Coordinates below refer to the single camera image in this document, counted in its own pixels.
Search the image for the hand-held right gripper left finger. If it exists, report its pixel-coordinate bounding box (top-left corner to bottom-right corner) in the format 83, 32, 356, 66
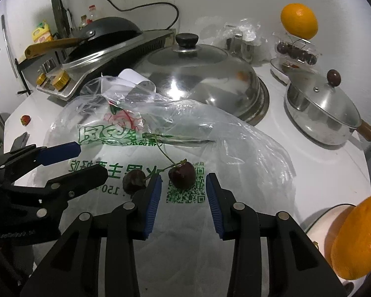
20, 175, 163, 297

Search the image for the dark cherry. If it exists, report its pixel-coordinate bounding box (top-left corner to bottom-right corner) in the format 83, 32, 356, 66
155, 134, 196, 190
123, 170, 153, 195

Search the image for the white paper slip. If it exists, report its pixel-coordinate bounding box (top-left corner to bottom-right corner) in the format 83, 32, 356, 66
117, 68, 157, 99

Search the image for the clear plastic fruit box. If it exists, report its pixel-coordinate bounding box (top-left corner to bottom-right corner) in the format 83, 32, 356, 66
272, 32, 324, 66

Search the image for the orange with green stem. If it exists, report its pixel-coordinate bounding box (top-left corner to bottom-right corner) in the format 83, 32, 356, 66
280, 3, 318, 40

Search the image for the small white bowl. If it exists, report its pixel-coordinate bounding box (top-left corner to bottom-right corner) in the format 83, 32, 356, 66
270, 58, 297, 84

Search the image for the small steel cup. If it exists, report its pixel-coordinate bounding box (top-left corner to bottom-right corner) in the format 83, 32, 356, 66
227, 35, 243, 55
243, 39, 257, 62

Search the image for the large orange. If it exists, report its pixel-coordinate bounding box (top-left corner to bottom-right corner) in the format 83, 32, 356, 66
331, 193, 371, 280

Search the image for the crumpled clear bag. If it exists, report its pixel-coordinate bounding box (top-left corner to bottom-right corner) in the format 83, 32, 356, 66
198, 15, 271, 64

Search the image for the black umbrella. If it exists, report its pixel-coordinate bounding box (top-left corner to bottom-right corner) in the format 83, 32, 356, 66
57, 0, 75, 38

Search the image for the small steel saucepan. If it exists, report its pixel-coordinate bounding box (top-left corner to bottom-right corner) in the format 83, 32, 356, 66
284, 69, 371, 147

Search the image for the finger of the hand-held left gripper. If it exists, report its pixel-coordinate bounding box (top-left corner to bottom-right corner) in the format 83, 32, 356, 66
0, 142, 82, 177
34, 165, 108, 219

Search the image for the yellow detergent bottle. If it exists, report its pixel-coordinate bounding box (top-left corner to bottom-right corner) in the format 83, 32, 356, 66
31, 20, 54, 44

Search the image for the black cooker power cable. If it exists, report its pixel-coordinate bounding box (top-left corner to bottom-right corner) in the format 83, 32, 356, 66
76, 0, 180, 30

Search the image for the white plate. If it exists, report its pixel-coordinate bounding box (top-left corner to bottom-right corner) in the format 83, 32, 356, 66
301, 203, 357, 291

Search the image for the heap of boxed cherries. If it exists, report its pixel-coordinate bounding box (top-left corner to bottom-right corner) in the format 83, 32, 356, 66
276, 42, 318, 65

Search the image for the printed clear plastic bag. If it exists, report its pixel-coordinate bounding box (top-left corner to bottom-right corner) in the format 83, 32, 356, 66
45, 76, 296, 297

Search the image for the steel induction cooker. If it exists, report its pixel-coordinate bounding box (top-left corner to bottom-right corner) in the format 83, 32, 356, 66
35, 29, 177, 101

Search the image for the large steel pot lid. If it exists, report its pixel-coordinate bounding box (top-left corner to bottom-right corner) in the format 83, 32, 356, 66
133, 32, 270, 124

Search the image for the black storage rack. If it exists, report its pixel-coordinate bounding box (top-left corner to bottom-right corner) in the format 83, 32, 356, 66
0, 14, 65, 96

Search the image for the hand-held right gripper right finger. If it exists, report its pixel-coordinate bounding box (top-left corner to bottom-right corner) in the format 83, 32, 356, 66
206, 173, 348, 297

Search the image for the black wok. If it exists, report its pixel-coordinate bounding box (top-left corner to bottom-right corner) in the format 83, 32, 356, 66
25, 17, 143, 62

